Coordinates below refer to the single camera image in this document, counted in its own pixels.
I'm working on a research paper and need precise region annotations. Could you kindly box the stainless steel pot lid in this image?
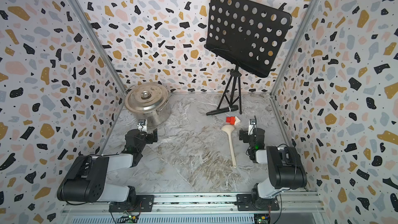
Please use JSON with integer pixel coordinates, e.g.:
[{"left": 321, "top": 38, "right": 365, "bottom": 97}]
[{"left": 125, "top": 83, "right": 169, "bottom": 114}]

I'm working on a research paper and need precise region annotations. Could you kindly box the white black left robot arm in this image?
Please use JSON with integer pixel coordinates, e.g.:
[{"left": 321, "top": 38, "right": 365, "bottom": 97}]
[{"left": 57, "top": 129, "right": 158, "bottom": 213}]

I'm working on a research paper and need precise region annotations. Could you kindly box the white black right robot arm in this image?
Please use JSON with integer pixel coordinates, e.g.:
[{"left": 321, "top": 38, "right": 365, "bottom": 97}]
[{"left": 236, "top": 127, "right": 307, "bottom": 212}]

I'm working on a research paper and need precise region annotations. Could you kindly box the white card piece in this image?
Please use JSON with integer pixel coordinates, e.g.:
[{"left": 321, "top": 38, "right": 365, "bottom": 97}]
[{"left": 234, "top": 117, "right": 240, "bottom": 125}]

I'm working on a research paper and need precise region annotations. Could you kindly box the red block toy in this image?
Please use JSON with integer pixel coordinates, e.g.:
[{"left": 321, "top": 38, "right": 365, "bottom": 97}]
[{"left": 226, "top": 116, "right": 236, "bottom": 125}]

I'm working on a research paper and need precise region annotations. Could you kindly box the black microphone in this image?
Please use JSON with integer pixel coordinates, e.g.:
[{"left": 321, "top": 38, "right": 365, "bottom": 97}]
[{"left": 206, "top": 105, "right": 238, "bottom": 116}]

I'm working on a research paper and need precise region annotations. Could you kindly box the black music stand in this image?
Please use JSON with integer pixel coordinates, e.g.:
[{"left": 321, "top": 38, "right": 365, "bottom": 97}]
[{"left": 205, "top": 0, "right": 292, "bottom": 112}]

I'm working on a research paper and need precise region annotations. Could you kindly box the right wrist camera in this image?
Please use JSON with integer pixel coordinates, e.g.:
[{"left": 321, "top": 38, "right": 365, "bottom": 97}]
[{"left": 248, "top": 118, "right": 257, "bottom": 135}]

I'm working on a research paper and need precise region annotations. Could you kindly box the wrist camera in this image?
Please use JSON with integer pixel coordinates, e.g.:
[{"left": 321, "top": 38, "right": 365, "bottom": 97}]
[
  {"left": 137, "top": 119, "right": 147, "bottom": 132},
  {"left": 248, "top": 118, "right": 257, "bottom": 135}
]

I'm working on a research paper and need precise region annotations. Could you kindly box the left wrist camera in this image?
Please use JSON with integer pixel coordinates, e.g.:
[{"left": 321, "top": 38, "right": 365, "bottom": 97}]
[{"left": 137, "top": 119, "right": 147, "bottom": 132}]

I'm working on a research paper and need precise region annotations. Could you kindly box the aluminium mounting rail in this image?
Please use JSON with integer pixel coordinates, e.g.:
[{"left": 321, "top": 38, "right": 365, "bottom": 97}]
[{"left": 61, "top": 190, "right": 329, "bottom": 224}]

